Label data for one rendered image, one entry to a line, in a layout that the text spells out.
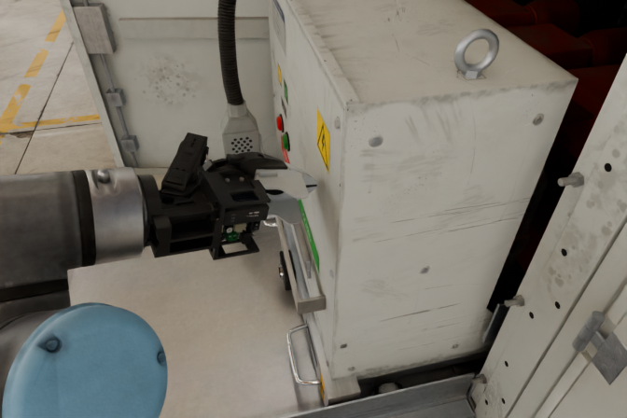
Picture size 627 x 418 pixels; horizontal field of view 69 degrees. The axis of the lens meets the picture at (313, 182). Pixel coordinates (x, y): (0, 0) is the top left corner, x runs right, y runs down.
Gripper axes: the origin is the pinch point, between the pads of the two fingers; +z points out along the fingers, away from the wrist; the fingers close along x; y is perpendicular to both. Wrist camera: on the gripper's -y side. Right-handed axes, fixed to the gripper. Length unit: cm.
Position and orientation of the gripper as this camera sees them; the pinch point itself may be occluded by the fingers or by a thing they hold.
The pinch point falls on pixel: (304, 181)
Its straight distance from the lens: 57.0
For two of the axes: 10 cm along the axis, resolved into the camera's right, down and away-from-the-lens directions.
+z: 8.5, -0.9, 5.1
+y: 4.7, 5.6, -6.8
